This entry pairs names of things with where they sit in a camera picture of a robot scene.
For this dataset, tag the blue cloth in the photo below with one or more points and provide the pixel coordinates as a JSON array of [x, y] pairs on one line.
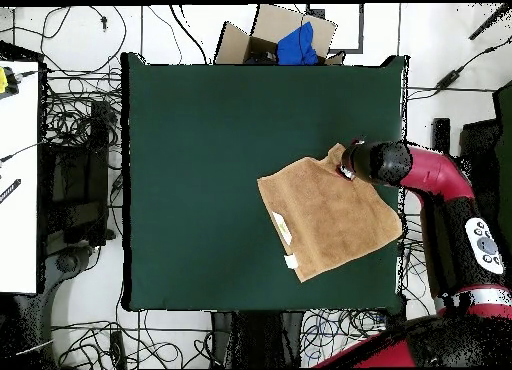
[[298, 46]]

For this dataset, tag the dark green table cloth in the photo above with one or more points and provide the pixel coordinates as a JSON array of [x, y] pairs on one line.
[[180, 146]]

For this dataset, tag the white desk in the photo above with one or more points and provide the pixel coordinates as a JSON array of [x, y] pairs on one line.
[[18, 186]]

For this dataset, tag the black computer tower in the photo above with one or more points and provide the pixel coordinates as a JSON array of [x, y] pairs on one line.
[[76, 174]]

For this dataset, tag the yellow and black tool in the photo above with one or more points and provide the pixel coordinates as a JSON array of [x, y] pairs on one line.
[[3, 80]]

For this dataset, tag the black square frame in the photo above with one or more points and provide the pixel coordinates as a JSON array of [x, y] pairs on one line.
[[361, 30]]

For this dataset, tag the tan terry towel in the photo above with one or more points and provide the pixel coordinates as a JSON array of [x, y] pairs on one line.
[[320, 226]]

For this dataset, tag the black upright post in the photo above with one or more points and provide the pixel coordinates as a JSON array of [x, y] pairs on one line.
[[441, 132]]

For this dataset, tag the black slanted bar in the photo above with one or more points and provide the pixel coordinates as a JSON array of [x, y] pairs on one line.
[[490, 22]]

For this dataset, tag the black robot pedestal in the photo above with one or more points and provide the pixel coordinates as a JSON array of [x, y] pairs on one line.
[[256, 338]]

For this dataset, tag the brown cardboard box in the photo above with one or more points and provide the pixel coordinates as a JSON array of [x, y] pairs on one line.
[[272, 26]]

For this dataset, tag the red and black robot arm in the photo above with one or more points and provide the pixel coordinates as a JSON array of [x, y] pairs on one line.
[[436, 174]]

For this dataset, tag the black power adapter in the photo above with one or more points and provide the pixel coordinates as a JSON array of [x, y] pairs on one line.
[[448, 78]]

